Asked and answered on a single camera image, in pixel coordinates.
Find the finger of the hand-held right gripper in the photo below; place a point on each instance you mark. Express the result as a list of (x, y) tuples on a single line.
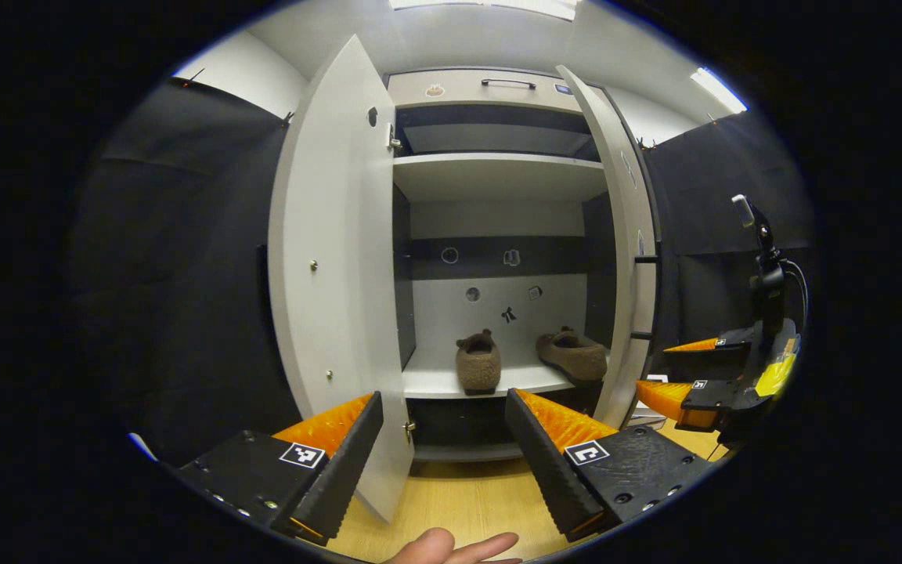
[(713, 394), (717, 352)]

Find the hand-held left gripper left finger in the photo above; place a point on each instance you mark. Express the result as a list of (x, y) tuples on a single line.
[(341, 478)]

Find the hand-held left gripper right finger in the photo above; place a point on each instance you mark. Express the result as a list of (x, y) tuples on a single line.
[(545, 470)]

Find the brown fuzzy shoe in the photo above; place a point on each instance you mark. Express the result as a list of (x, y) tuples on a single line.
[(576, 356), (478, 364)]

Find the grey shoe cabinet door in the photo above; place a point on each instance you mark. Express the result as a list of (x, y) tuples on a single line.
[(341, 235), (627, 227)]

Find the grey shoe cabinet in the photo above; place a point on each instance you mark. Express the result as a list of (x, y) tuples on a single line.
[(498, 176)]

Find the grey cabinet drawer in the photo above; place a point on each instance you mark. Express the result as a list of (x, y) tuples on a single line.
[(467, 95)]

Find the white printed card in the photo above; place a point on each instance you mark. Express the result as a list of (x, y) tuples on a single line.
[(647, 415)]

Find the black backdrop cloth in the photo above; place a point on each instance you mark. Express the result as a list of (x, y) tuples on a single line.
[(185, 274), (701, 196)]

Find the narrow ceiling light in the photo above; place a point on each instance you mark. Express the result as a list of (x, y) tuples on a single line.
[(719, 88)]

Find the large ceiling light panel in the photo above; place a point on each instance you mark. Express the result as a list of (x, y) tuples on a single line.
[(482, 6)]

